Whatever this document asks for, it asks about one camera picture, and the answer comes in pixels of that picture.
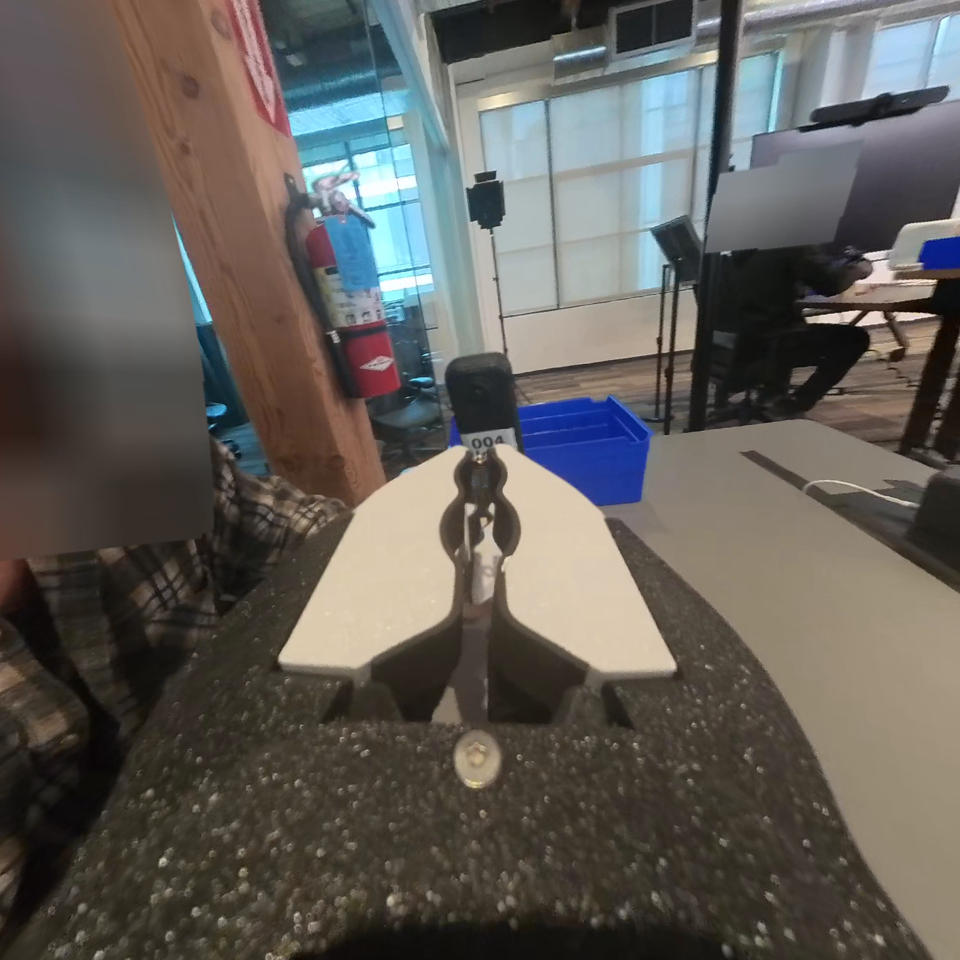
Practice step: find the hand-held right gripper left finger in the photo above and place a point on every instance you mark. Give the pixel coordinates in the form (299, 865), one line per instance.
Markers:
(375, 577)

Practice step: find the person's plaid shirt torso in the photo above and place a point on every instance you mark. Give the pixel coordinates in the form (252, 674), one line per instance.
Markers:
(37, 712)

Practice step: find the large dark monitor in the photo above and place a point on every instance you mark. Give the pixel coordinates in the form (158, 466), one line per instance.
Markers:
(900, 187)

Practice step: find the red wall sign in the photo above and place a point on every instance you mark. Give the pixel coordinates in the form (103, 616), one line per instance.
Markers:
(259, 67)

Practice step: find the black office chair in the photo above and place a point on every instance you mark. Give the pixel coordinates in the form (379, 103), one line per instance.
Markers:
(409, 420)

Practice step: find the wooden pillar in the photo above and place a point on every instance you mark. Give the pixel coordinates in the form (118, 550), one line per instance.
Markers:
(225, 262)

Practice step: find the dark grey block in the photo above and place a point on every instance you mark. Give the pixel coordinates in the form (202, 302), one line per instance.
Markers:
(941, 506)

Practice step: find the blue plastic bin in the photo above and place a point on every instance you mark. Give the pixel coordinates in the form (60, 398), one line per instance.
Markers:
(592, 450)

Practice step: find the person's left forearm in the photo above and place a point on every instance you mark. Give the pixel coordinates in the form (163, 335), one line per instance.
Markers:
(277, 502)

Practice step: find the black tablet on stand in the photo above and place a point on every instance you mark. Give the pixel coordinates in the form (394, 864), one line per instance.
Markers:
(675, 238)

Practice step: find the black webcam bar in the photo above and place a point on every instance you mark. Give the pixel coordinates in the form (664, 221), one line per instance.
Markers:
(877, 105)

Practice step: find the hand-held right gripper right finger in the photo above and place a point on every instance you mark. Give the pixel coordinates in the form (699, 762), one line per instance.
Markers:
(577, 585)

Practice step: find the wooden table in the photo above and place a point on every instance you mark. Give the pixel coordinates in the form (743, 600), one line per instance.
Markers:
(885, 294)

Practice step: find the red fire extinguisher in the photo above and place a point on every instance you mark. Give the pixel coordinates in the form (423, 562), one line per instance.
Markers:
(360, 352)

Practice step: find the white and blue device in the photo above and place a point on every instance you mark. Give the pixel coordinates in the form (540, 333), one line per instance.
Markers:
(922, 244)

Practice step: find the black light panel on stand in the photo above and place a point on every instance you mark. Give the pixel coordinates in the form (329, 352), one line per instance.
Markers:
(486, 201)

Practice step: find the black pole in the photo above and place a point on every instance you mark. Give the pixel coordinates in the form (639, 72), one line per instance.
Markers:
(716, 112)

